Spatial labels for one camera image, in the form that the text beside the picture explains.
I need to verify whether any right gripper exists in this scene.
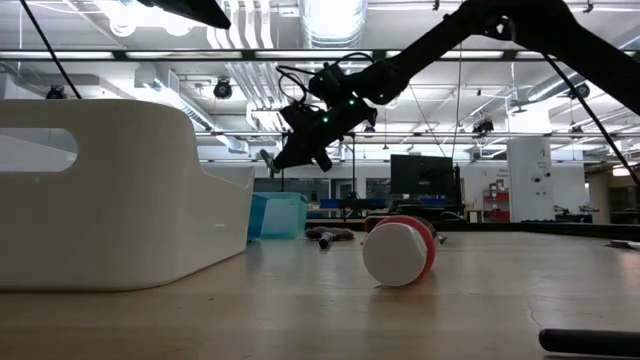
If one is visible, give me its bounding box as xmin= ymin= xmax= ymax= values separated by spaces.
xmin=272 ymin=102 xmax=379 ymax=174

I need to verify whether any black handle fan brush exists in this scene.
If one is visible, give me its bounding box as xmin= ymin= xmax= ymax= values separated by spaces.
xmin=304 ymin=225 xmax=356 ymax=251

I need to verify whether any red black striped paint bottle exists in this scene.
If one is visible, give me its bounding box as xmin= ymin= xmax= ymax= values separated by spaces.
xmin=361 ymin=214 xmax=438 ymax=289

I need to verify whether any thin black handle paintbrush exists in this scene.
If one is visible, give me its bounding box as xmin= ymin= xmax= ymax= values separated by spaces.
xmin=537 ymin=327 xmax=640 ymax=359

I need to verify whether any overhead rig light bar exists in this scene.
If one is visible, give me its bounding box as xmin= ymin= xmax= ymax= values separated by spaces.
xmin=0 ymin=48 xmax=640 ymax=64

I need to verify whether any teal translucent plastic bin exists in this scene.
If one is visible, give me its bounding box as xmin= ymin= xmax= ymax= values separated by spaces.
xmin=259 ymin=192 xmax=309 ymax=240

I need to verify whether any black computer monitor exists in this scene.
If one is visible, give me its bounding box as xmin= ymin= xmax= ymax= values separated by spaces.
xmin=389 ymin=154 xmax=455 ymax=201

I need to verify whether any white plastic bin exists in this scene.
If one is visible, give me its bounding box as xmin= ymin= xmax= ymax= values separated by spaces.
xmin=0 ymin=98 xmax=256 ymax=294

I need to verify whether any red storage shelf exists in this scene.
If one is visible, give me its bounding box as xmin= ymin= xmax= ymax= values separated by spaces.
xmin=482 ymin=182 xmax=511 ymax=221

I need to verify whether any white square pillar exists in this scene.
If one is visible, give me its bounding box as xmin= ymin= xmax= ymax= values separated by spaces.
xmin=506 ymin=137 xmax=556 ymax=224

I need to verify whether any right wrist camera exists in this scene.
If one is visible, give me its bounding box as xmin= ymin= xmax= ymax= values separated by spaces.
xmin=278 ymin=102 xmax=326 ymax=134

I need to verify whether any silver ceiling air duct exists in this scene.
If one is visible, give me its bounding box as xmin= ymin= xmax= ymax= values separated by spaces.
xmin=298 ymin=0 xmax=370 ymax=159

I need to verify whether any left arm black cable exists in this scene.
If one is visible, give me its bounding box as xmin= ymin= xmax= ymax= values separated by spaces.
xmin=18 ymin=0 xmax=82 ymax=100

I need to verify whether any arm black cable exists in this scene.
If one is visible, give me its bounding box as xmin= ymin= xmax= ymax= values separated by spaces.
xmin=276 ymin=49 xmax=640 ymax=187
xmin=18 ymin=0 xmax=82 ymax=100

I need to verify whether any thin hanging wire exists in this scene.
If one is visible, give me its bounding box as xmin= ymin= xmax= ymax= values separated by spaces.
xmin=451 ymin=42 xmax=462 ymax=161

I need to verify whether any black aluminium table frame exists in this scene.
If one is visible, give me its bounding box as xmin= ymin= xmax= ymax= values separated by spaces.
xmin=304 ymin=219 xmax=640 ymax=242

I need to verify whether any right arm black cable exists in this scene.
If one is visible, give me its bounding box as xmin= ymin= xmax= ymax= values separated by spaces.
xmin=276 ymin=49 xmax=640 ymax=187

